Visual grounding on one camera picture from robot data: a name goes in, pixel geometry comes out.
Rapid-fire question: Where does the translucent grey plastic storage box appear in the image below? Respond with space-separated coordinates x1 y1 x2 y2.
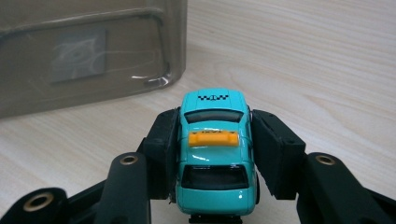
0 0 189 119

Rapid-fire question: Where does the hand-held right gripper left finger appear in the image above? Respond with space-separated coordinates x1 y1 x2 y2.
143 106 181 201

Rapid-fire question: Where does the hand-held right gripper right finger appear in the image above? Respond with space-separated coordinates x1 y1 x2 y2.
250 108 307 201

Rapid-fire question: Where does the turquoise toy taxi car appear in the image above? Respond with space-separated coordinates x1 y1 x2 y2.
175 88 262 224

